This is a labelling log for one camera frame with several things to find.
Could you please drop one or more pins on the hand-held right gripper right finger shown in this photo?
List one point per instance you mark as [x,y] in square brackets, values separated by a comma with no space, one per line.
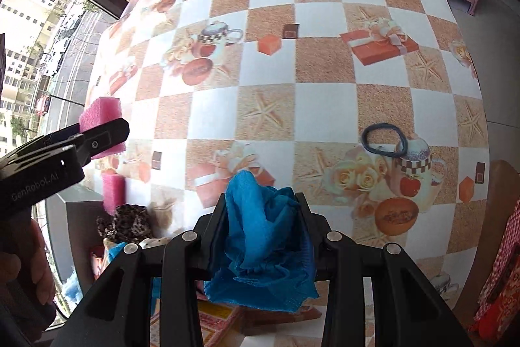
[309,249]

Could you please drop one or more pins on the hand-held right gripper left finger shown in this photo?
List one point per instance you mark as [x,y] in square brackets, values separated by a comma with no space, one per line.
[216,227]

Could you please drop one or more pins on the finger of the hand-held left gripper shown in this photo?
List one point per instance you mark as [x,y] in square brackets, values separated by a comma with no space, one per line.
[53,137]
[103,135]

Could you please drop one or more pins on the pink foam block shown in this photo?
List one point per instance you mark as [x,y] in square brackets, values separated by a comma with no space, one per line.
[101,111]
[113,194]

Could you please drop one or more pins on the blue knitted cloth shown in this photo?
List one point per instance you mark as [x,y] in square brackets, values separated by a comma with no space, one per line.
[264,233]

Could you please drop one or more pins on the leopard print scrunchie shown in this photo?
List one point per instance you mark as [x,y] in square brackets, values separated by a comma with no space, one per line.
[124,223]

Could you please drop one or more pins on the orange patterned cardboard box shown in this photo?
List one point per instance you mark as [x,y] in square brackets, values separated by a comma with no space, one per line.
[217,324]

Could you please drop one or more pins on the person's left hand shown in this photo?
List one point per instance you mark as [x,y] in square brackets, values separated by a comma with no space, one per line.
[22,261]

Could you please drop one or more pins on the blue fluffy cloth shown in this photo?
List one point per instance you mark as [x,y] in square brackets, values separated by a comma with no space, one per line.
[73,288]

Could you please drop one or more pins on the checked printed tablecloth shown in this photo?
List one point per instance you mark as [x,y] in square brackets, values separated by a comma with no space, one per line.
[317,95]

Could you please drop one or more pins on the red checked cloth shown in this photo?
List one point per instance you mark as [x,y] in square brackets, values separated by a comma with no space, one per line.
[505,249]

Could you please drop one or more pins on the brown wooden chair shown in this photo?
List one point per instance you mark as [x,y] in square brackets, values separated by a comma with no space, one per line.
[497,184]

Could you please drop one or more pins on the red cushion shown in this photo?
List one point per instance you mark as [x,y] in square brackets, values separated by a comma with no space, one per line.
[497,316]

